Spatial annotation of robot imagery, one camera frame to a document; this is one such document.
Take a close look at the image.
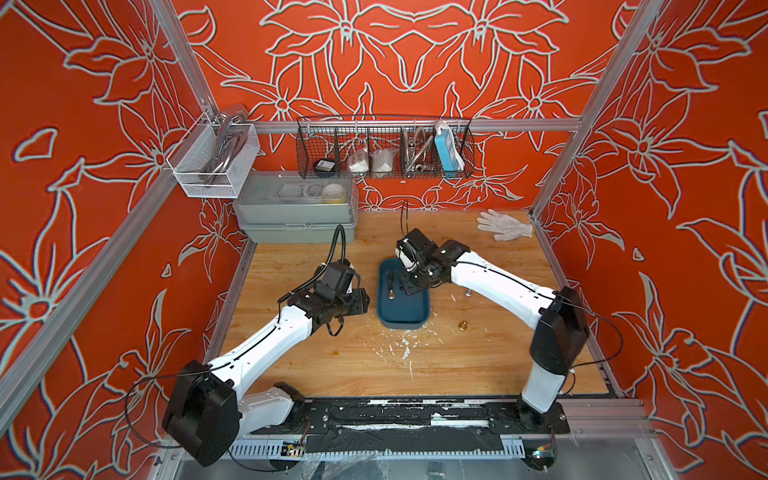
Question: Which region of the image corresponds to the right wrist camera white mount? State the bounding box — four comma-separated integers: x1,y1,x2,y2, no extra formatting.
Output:
396,238,420,271

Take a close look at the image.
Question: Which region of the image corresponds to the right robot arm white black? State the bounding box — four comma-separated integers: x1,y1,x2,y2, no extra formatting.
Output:
396,229,590,432

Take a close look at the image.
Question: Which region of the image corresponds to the teal plastic storage box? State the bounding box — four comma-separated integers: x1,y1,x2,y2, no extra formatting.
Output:
376,257,431,330

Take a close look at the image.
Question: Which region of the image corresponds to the grey lidded storage container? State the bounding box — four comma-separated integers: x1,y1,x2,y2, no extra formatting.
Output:
234,172,359,244

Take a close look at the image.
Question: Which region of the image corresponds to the white work glove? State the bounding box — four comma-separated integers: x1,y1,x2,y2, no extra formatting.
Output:
476,209,533,242

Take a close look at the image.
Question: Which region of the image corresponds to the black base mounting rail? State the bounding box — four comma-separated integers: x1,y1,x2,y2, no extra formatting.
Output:
252,396,571,455

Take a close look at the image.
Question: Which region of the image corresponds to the black wire wall basket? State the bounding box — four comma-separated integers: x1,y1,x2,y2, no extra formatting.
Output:
295,114,476,180

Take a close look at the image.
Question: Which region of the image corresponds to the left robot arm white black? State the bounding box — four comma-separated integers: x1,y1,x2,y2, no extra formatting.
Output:
162,225,370,467

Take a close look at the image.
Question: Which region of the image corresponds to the clear plastic wall bin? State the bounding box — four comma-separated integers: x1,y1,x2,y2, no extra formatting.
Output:
168,105,260,199

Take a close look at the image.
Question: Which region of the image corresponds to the light blue box in basket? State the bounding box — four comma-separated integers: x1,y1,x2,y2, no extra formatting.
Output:
433,120,465,178

